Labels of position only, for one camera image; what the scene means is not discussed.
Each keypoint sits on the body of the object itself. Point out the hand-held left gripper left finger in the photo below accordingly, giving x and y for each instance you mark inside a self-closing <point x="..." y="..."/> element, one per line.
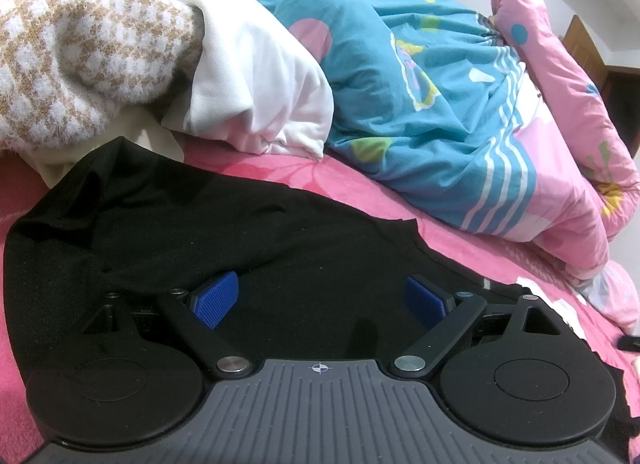
<point x="215" y="299"/>

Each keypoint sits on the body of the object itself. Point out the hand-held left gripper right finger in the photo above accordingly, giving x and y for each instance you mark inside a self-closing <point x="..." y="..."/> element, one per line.
<point x="425" y="301"/>

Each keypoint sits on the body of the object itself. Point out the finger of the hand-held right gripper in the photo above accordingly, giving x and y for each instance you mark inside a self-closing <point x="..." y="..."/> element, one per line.
<point x="631" y="343"/>

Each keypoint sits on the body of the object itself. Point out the black t-shirt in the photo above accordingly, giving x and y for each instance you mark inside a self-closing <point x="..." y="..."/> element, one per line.
<point x="200" y="224"/>

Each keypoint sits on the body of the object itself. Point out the pink floral blanket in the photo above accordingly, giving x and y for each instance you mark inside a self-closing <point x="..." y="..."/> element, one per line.
<point x="350" y="184"/>

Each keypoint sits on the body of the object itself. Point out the blue and pink quilt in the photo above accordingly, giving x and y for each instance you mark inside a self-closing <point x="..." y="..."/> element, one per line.
<point x="400" y="94"/>

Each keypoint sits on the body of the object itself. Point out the white garment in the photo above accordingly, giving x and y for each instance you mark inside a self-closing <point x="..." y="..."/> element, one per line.
<point x="250" y="84"/>

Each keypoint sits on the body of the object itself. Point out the checked fuzzy garment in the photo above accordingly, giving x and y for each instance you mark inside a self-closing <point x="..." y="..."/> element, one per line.
<point x="90" y="59"/>

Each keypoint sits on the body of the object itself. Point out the brown wooden door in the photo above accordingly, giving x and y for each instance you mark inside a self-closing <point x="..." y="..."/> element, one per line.
<point x="585" y="49"/>

